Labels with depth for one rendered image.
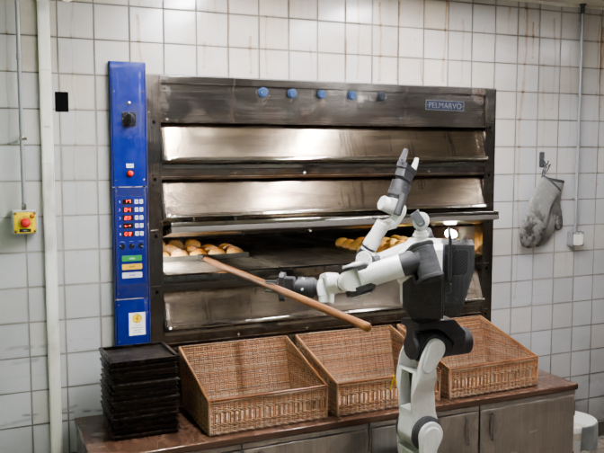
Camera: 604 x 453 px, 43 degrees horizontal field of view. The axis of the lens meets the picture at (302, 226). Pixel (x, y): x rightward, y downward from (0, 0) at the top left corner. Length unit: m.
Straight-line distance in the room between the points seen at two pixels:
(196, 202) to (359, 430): 1.28
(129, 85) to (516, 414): 2.41
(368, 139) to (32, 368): 1.95
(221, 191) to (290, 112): 0.52
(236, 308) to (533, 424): 1.59
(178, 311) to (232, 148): 0.81
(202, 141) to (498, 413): 1.93
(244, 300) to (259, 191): 0.53
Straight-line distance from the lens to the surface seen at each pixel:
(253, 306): 3.75
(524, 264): 4.57
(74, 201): 3.48
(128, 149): 3.48
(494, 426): 3.94
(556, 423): 4.19
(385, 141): 4.00
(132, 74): 3.51
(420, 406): 3.19
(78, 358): 3.59
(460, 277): 3.04
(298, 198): 3.77
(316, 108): 3.83
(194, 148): 3.58
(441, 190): 4.19
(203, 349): 3.67
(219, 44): 3.66
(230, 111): 3.66
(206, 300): 3.68
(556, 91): 4.67
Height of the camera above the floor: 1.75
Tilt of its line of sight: 5 degrees down
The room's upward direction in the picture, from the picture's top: straight up
